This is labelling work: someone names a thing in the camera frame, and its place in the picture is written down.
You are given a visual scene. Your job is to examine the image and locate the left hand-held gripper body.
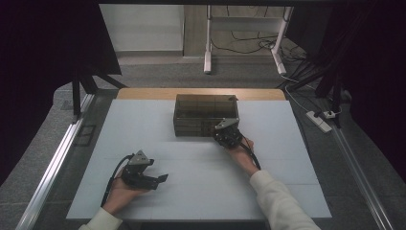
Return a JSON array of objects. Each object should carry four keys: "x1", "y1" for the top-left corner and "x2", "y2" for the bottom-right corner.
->
[{"x1": 121, "y1": 149, "x2": 156, "y2": 189}]

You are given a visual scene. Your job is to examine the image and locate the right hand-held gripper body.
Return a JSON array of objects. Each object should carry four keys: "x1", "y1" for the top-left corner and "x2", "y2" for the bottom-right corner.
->
[{"x1": 212, "y1": 117, "x2": 243, "y2": 150}]

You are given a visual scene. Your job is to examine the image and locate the brown translucent drawer box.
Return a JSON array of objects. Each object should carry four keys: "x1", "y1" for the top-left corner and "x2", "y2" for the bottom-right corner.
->
[{"x1": 172, "y1": 93, "x2": 240, "y2": 139}]

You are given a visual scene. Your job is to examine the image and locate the person's right hand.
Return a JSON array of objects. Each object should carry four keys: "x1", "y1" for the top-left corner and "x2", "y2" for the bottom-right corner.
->
[{"x1": 226, "y1": 136, "x2": 260, "y2": 177}]

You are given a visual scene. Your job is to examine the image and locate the person's left hand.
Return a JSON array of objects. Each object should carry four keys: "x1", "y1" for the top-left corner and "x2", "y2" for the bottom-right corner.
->
[{"x1": 101, "y1": 174, "x2": 150, "y2": 216}]

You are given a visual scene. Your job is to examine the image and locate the white table mat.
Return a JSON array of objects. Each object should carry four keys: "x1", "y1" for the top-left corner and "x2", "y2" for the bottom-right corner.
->
[{"x1": 65, "y1": 98, "x2": 333, "y2": 221}]

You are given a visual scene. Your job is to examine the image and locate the black stand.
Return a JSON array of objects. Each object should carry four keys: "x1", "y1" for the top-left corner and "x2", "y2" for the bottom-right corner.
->
[
  {"x1": 277, "y1": 57, "x2": 345, "y2": 129},
  {"x1": 71, "y1": 67, "x2": 129, "y2": 118}
]

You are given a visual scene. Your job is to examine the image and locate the white power strip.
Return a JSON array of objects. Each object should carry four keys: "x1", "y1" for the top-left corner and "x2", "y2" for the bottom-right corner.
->
[{"x1": 304, "y1": 110, "x2": 333, "y2": 134}]

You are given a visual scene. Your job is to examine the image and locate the white cabinet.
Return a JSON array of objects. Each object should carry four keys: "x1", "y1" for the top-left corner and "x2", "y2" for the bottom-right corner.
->
[{"x1": 99, "y1": 3, "x2": 186, "y2": 54}]

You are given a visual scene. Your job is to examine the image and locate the black curtain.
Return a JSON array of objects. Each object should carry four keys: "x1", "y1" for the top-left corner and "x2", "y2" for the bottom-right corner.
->
[
  {"x1": 0, "y1": 0, "x2": 123, "y2": 187},
  {"x1": 286, "y1": 0, "x2": 406, "y2": 181}
]

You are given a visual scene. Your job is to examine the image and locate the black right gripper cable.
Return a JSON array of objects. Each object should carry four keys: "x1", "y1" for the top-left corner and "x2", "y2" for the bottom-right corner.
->
[{"x1": 239, "y1": 133, "x2": 262, "y2": 171}]

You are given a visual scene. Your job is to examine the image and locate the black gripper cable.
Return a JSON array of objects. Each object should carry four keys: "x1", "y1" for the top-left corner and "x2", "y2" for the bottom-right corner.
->
[
  {"x1": 101, "y1": 153, "x2": 135, "y2": 208},
  {"x1": 239, "y1": 133, "x2": 262, "y2": 171}
]

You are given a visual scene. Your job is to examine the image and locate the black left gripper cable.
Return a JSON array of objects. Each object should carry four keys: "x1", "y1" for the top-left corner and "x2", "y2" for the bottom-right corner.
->
[{"x1": 101, "y1": 153, "x2": 135, "y2": 208}]

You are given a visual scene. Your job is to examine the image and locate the white floor cable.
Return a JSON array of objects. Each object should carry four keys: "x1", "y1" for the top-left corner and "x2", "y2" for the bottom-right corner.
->
[{"x1": 282, "y1": 74, "x2": 310, "y2": 113}]

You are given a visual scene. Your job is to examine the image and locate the white desk frame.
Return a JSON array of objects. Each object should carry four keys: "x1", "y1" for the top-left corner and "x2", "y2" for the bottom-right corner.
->
[{"x1": 203, "y1": 4, "x2": 295, "y2": 77}]

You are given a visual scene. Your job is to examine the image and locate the black floor cables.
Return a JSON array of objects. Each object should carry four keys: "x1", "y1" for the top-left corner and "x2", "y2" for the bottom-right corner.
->
[{"x1": 210, "y1": 31, "x2": 308, "y2": 64}]

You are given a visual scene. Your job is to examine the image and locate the aluminium rail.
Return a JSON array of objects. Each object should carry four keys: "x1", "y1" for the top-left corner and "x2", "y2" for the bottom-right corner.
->
[
  {"x1": 330, "y1": 126, "x2": 395, "y2": 230},
  {"x1": 14, "y1": 93, "x2": 97, "y2": 230}
]

